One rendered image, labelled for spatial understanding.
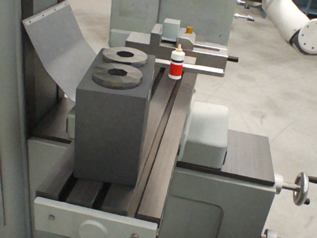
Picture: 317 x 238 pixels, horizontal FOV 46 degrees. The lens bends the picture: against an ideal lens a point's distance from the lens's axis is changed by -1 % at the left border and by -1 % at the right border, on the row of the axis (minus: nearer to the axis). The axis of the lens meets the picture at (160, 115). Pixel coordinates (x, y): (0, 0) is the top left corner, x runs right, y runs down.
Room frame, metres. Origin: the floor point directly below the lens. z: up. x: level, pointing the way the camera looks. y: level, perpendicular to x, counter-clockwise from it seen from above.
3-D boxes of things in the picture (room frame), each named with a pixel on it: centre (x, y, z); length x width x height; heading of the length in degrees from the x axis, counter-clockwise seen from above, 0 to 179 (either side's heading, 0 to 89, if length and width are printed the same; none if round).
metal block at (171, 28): (1.28, 0.01, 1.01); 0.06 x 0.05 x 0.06; 177
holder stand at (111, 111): (0.68, 0.09, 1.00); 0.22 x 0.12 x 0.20; 1
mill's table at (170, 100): (1.10, 0.02, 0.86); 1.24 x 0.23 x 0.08; 174
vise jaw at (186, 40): (1.28, -0.05, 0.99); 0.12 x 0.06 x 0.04; 177
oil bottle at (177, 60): (1.14, -0.03, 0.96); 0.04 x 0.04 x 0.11
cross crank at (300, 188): (1.06, -0.47, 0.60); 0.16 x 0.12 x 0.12; 84
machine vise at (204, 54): (1.28, -0.02, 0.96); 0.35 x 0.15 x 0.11; 87
